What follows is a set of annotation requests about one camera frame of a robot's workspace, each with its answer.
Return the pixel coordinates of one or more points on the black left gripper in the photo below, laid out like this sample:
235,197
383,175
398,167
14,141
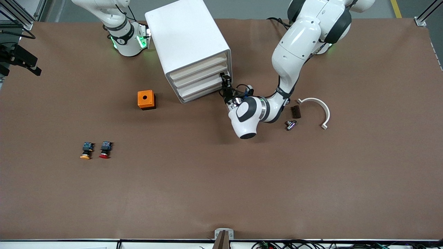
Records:
228,94

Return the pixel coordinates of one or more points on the white plastic drawer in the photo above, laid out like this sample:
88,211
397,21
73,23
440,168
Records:
202,94
200,85
200,75
197,67

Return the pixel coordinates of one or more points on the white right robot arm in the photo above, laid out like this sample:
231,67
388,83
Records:
121,31

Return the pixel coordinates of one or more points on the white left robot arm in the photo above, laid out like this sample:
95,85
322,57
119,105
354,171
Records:
301,38

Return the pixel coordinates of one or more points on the white drawer cabinet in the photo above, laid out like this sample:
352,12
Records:
183,34

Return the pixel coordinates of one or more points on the orange button box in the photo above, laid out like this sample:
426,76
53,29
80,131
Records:
141,101

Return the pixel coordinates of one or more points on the red mushroom push button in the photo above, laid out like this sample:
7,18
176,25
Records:
105,149

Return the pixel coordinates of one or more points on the yellow mushroom push button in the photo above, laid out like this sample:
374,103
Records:
86,149

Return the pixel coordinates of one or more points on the brown cylinder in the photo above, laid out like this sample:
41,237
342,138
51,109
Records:
296,112

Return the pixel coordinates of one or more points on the chrome metal fitting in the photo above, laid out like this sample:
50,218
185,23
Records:
290,125

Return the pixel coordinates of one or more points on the silver metal bracket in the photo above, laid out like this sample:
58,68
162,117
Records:
218,234

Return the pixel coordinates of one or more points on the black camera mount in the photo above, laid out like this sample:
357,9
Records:
20,58

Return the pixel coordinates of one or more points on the aluminium frame post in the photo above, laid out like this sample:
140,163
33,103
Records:
427,14
20,21

